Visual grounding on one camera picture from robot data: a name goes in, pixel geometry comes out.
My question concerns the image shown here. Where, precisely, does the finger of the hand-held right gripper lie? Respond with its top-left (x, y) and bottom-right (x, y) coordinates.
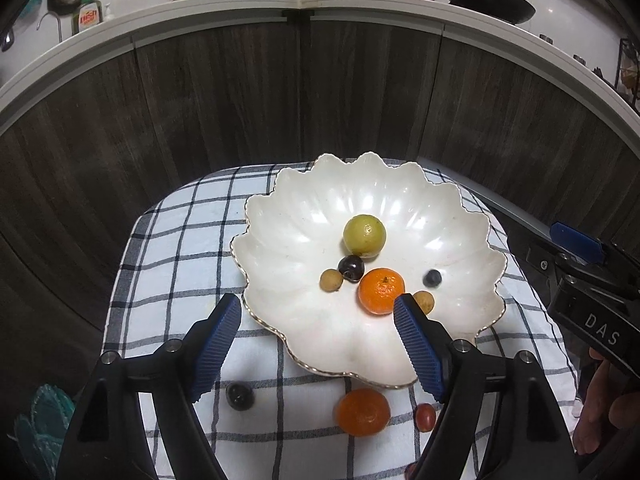
top-left (507, 222), bottom-right (640, 306)

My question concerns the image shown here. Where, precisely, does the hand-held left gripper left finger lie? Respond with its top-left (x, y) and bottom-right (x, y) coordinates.
top-left (62, 292), bottom-right (243, 480)

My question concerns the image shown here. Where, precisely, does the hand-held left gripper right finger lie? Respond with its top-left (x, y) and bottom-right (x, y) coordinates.
top-left (392, 292), bottom-right (581, 480)

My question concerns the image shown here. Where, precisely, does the orange tangerine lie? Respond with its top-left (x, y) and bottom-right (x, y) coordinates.
top-left (333, 388), bottom-right (391, 437)
top-left (357, 268), bottom-right (406, 316)

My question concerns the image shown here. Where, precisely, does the white scalloped bowl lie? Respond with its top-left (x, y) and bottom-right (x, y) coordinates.
top-left (230, 152), bottom-right (508, 390)

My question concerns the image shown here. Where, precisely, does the dark purple plum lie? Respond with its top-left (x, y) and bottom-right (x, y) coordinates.
top-left (337, 255), bottom-right (365, 279)
top-left (225, 382), bottom-right (254, 411)

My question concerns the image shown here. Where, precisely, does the green guava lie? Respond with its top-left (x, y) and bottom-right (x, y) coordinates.
top-left (343, 214), bottom-right (386, 256)

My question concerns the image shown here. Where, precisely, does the person's right hand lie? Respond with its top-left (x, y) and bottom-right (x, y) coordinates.
top-left (572, 347), bottom-right (640, 456)

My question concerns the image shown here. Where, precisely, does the red grape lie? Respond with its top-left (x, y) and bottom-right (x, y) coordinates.
top-left (414, 403), bottom-right (437, 433)

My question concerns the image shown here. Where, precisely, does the white black checkered cloth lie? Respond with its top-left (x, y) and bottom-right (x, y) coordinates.
top-left (102, 160), bottom-right (581, 480)

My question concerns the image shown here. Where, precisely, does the teal glass dish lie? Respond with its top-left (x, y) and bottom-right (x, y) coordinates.
top-left (14, 384), bottom-right (76, 480)

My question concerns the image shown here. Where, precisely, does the dark wood-grain kitchen cabinet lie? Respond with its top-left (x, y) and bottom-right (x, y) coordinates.
top-left (0, 15), bottom-right (640, 411)

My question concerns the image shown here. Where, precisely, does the green dish soap bottle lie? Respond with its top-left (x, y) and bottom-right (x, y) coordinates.
top-left (70, 0), bottom-right (103, 36)

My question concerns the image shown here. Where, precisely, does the thin chrome faucet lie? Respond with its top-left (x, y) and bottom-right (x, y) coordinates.
top-left (37, 11), bottom-right (63, 43)

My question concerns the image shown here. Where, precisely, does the black wire spice rack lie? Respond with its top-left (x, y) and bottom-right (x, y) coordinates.
top-left (617, 37), bottom-right (640, 106)

